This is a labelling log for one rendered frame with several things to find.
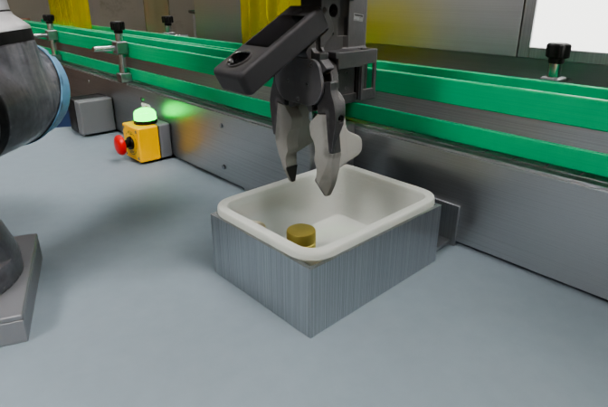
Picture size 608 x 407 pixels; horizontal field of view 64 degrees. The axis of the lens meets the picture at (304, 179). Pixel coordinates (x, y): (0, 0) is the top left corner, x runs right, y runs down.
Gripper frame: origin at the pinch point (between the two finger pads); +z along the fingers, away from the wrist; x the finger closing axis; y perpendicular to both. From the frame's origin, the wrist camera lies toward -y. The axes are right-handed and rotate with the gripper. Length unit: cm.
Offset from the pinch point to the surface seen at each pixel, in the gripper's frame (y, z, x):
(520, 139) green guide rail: 22.6, -3.0, -13.1
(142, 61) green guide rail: 11, -5, 65
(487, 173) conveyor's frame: 20.7, 1.5, -10.5
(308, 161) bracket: 10.6, 3.2, 11.2
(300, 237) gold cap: -1.3, 6.4, -1.0
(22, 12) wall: 191, 14, 954
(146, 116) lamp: 5, 3, 53
